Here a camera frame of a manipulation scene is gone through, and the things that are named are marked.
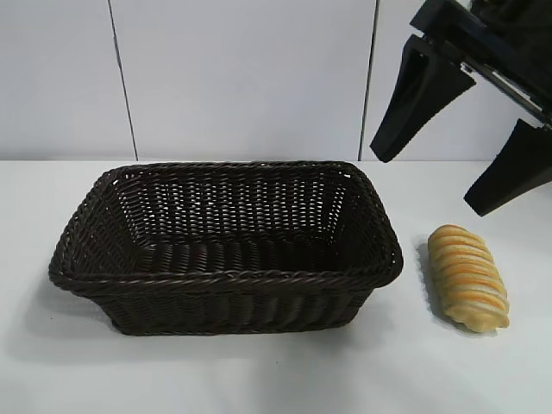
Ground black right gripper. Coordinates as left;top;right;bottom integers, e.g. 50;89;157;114
369;0;552;217

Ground long striped bread loaf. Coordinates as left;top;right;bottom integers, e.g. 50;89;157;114
427;223;511;335

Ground dark brown wicker basket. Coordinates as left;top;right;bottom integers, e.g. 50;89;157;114
47;160;405;338

